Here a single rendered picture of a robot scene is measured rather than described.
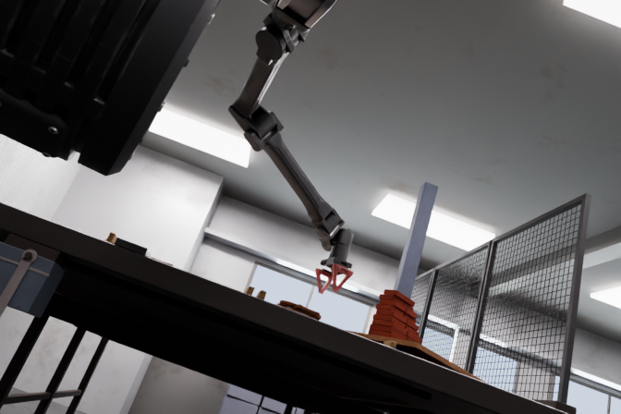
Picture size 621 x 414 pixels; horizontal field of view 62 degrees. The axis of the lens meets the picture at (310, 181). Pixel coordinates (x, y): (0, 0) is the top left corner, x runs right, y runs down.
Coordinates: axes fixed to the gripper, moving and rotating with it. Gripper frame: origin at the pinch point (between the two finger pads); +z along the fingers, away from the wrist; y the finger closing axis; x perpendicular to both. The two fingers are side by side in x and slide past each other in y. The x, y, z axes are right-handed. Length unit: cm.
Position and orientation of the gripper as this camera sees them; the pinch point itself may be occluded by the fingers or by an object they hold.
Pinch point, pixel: (328, 289)
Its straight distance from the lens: 163.6
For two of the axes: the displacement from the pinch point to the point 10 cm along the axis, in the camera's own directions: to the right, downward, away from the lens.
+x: -8.5, -4.3, -3.0
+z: -3.0, 8.7, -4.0
